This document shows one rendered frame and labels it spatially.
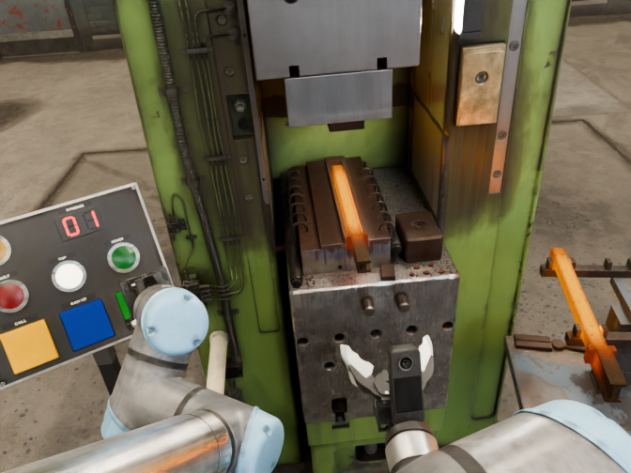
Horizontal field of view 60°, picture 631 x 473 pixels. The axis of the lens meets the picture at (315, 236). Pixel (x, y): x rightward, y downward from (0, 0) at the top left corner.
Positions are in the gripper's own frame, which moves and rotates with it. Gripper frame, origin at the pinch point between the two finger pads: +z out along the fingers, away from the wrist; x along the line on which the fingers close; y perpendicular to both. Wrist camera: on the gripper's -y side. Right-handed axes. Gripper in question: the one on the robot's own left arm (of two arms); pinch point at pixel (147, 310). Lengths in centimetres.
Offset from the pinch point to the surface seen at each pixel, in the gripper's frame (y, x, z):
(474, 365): -57, -86, 35
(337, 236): -1.3, -44.3, 11.2
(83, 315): 1.9, 10.2, 9.6
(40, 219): 20.9, 11.1, 10.3
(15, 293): 9.8, 19.1, 10.0
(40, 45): 261, -37, 640
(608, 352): -31, -66, -33
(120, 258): 9.6, 0.7, 10.0
